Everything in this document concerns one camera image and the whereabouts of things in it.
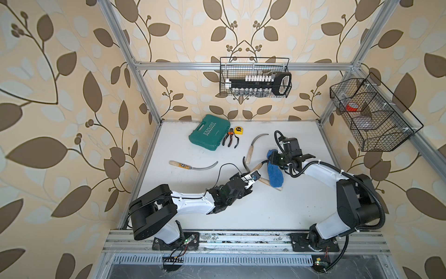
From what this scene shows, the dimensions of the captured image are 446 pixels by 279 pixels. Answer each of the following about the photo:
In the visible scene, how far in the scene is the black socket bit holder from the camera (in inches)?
32.6

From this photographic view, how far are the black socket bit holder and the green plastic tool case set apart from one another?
0.31 m

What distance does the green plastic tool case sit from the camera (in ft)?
3.49
